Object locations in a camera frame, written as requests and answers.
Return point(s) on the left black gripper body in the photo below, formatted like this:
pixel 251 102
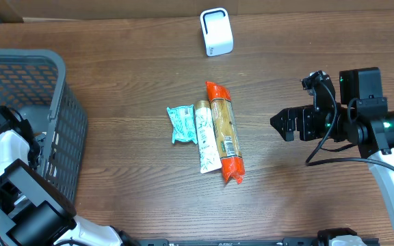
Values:
pixel 0 120

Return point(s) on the orange pasta packet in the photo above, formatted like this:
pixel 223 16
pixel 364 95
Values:
pixel 225 130

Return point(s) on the white tube with gold cap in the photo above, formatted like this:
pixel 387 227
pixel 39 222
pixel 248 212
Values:
pixel 208 150

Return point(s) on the teal snack packet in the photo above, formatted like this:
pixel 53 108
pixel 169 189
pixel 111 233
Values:
pixel 183 123

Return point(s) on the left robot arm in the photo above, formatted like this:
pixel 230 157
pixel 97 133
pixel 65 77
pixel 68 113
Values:
pixel 32 210

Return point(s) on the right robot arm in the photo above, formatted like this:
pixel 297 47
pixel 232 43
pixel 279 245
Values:
pixel 361 118

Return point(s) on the white barcode scanner stand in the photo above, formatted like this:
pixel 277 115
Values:
pixel 216 31

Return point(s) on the grey plastic shopping basket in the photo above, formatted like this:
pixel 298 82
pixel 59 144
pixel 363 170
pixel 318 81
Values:
pixel 33 82

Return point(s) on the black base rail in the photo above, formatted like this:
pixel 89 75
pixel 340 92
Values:
pixel 306 241

